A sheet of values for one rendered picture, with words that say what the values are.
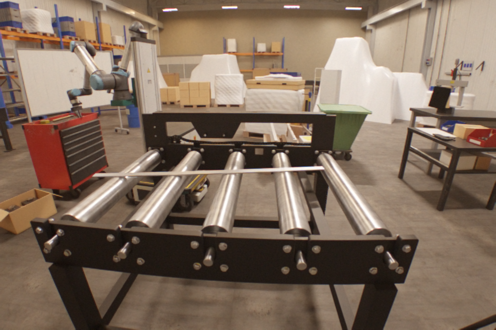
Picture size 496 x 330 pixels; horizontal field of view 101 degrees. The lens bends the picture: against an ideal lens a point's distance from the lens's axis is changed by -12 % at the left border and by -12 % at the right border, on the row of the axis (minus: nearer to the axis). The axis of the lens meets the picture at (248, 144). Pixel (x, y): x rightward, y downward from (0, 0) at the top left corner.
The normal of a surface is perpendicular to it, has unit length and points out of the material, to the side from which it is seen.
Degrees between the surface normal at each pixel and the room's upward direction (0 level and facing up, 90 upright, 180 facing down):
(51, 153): 90
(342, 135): 101
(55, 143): 90
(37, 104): 90
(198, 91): 90
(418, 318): 0
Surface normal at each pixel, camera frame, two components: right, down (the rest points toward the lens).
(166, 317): 0.00, -0.95
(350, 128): -0.20, 0.47
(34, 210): 0.95, 0.09
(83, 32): -0.06, 0.30
